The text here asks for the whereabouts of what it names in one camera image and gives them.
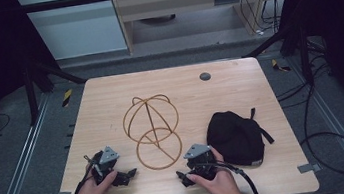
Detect black metal stand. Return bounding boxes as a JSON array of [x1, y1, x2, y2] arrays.
[[239, 22, 316, 95], [19, 51, 92, 128]]

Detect black cap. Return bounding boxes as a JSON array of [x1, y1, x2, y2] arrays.
[[202, 104, 278, 173]]

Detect grey round table grommet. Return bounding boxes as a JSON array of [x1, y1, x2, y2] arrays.
[[198, 71, 212, 82]]

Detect black cables under desk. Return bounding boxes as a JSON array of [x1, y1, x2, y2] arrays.
[[238, 0, 287, 39]]

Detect white cabinet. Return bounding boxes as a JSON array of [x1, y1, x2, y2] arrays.
[[15, 0, 130, 66]]

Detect black looped floor cable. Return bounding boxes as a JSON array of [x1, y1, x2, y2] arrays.
[[292, 77, 344, 182]]

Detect yellow black striped tape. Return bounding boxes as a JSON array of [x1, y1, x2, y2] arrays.
[[270, 56, 293, 75], [59, 88, 75, 108]]

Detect light wooden desk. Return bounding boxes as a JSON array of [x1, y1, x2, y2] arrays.
[[109, 0, 302, 56]]

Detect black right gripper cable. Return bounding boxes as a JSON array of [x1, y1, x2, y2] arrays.
[[195, 155, 261, 194]]

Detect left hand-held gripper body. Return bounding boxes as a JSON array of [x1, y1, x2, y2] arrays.
[[82, 144, 125, 187]]

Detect gold wire hat stand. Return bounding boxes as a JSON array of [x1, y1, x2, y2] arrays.
[[119, 90, 186, 175]]

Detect person's right hand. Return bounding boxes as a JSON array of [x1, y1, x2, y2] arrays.
[[182, 143, 244, 194]]

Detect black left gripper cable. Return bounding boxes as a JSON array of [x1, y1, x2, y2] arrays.
[[66, 152, 104, 194]]

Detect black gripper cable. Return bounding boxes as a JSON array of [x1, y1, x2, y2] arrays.
[[66, 152, 104, 194], [195, 155, 261, 194]]

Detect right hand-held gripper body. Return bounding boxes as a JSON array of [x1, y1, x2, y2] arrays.
[[182, 141, 221, 185]]

